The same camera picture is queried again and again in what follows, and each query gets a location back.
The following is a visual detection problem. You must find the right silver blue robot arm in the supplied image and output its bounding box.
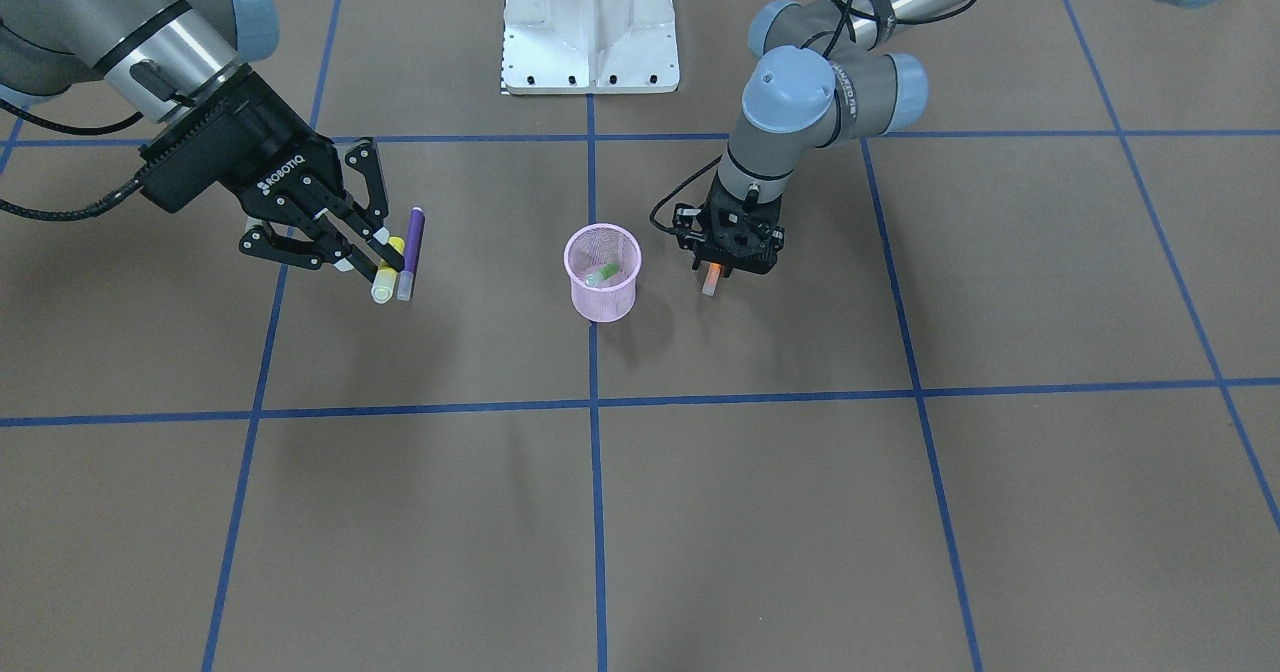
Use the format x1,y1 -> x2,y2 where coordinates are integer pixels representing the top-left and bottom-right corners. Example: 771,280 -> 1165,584
1,0 -> 404,279

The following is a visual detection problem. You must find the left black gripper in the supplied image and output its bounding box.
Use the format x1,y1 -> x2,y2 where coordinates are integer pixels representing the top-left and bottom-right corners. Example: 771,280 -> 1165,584
707,174 -> 781,243

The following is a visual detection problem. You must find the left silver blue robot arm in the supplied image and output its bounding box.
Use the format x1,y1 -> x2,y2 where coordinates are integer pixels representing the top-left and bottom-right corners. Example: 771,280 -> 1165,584
669,0 -> 1217,256

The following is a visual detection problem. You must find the black braided cable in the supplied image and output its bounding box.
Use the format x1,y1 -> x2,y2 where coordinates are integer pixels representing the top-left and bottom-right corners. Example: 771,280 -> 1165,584
648,0 -> 901,243
0,102 -> 151,223

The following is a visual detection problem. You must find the pink mesh pen holder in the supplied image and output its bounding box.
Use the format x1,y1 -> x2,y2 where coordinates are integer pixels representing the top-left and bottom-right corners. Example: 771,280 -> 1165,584
562,224 -> 643,324

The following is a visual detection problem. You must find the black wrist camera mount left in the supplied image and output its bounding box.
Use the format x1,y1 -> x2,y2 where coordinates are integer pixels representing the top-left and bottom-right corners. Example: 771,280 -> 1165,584
672,195 -> 785,275

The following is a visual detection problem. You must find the purple marker pen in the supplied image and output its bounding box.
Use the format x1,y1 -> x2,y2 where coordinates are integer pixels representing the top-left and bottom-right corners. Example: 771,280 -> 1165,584
396,206 -> 426,302

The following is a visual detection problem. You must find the yellow highlighter pen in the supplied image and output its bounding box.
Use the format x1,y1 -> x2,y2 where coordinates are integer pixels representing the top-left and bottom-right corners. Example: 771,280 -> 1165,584
370,236 -> 406,305

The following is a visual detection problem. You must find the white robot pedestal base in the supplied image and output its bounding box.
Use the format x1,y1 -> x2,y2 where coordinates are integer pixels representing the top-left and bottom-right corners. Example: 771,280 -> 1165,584
500,0 -> 681,95

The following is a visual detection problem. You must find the orange highlighter pen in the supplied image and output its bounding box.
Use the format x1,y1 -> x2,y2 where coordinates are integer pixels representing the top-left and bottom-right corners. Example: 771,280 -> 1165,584
701,262 -> 722,297

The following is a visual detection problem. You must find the green highlighter pen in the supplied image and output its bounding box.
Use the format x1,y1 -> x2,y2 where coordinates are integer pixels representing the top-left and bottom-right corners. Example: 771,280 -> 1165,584
584,262 -> 621,289

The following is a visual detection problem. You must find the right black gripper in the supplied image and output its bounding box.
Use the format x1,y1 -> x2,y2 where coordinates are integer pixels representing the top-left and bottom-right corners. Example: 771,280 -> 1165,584
138,70 -> 401,275

